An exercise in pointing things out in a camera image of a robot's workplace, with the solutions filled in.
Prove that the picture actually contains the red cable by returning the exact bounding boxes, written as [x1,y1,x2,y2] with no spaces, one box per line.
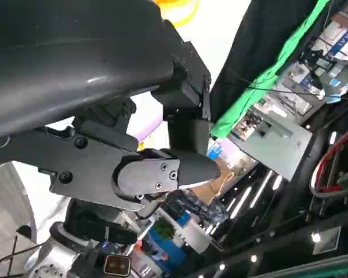
[310,123,348,200]

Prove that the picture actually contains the grey metal cabinet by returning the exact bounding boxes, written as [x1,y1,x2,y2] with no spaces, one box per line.
[229,115,313,182]

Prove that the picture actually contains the black backdrop cloth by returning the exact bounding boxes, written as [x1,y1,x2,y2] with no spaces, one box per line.
[210,0,322,119]

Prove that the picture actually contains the green potted plant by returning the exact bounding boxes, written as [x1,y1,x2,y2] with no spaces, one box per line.
[153,218,176,241]

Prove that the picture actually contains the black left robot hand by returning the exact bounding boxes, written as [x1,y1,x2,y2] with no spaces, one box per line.
[0,0,223,212]

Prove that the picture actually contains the brown cardboard box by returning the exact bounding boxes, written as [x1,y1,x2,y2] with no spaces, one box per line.
[191,166,241,205]

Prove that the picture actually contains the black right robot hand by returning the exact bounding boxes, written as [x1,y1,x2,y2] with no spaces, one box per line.
[64,199,139,244]

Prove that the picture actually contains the orange white toy bread roll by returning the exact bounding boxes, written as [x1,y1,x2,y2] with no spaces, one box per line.
[155,0,201,28]

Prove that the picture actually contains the green cloth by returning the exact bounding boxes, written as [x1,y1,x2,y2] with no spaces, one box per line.
[211,0,333,139]

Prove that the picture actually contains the lilac plate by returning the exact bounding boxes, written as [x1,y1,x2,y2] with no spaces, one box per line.
[135,120,164,144]

